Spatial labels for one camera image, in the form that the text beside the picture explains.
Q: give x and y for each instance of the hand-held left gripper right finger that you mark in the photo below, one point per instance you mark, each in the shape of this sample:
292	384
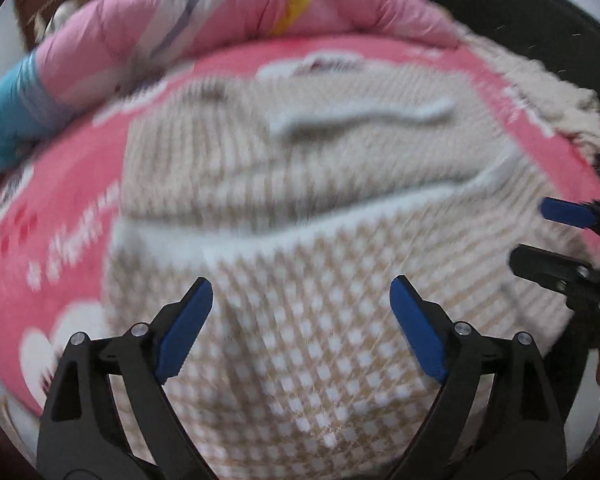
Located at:
420	330

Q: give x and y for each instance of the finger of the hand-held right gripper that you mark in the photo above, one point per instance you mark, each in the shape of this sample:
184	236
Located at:
540	262
565	212

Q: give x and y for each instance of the black headboard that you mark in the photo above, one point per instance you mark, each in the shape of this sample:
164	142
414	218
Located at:
530	5

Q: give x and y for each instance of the pink and blue quilt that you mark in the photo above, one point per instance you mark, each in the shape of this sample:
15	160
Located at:
180	25

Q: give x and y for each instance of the cream knitted sweater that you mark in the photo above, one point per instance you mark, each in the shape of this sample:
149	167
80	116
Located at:
545	90

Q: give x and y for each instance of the pink floral bed sheet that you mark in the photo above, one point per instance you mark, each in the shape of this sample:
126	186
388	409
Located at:
65	200

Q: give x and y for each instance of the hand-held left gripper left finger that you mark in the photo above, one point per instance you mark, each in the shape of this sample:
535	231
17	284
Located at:
185	330

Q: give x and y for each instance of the beige checked knit coat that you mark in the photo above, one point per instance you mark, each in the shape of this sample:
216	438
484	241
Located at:
305	210

